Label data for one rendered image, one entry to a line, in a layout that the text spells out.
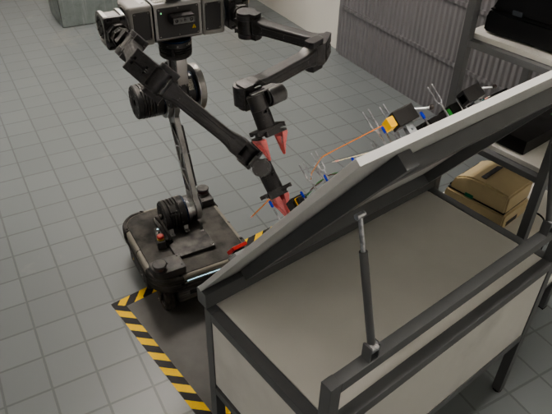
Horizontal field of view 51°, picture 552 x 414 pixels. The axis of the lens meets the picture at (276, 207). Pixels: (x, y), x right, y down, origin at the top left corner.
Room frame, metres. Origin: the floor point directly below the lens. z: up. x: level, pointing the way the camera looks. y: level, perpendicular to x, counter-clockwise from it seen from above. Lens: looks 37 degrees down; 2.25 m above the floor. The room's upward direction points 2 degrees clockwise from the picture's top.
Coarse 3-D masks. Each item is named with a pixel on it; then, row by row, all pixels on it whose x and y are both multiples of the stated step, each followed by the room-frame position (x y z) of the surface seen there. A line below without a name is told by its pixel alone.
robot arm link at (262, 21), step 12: (240, 12) 2.22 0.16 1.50; (252, 12) 2.21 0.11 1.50; (252, 24) 2.18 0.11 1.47; (264, 24) 2.16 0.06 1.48; (276, 24) 2.16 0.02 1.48; (240, 36) 2.21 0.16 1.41; (252, 36) 2.19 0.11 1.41; (264, 36) 2.15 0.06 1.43; (276, 36) 2.11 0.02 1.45; (288, 36) 2.08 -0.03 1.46; (300, 36) 2.05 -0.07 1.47; (324, 36) 2.00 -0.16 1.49; (324, 48) 1.94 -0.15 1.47; (324, 60) 1.94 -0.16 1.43
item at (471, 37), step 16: (480, 0) 2.16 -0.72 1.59; (464, 32) 2.16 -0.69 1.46; (480, 32) 2.18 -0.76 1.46; (464, 48) 2.15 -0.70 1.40; (480, 48) 2.10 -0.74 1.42; (496, 48) 2.07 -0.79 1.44; (512, 48) 2.04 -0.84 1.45; (528, 48) 2.02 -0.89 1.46; (464, 64) 2.15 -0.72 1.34; (528, 64) 1.95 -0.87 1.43; (448, 96) 2.17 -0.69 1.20; (496, 144) 2.03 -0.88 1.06; (544, 144) 2.04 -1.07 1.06; (496, 160) 1.96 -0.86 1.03; (528, 160) 1.91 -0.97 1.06; (544, 160) 1.82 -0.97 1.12; (528, 176) 1.85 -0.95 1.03; (544, 176) 1.80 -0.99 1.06; (544, 192) 1.82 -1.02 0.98; (528, 208) 1.82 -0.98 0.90; (544, 208) 2.15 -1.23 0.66; (512, 224) 2.02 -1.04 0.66; (528, 224) 1.80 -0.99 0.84; (544, 304) 2.15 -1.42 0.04
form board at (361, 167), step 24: (504, 96) 1.18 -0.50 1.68; (528, 96) 1.40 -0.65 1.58; (456, 120) 1.07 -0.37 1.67; (480, 120) 1.28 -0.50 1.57; (408, 144) 0.97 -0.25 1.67; (360, 168) 0.91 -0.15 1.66; (336, 192) 1.02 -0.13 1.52; (384, 192) 1.74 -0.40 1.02; (288, 216) 1.04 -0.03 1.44; (312, 216) 1.17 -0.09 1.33; (264, 240) 1.10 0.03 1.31; (240, 264) 1.28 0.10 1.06
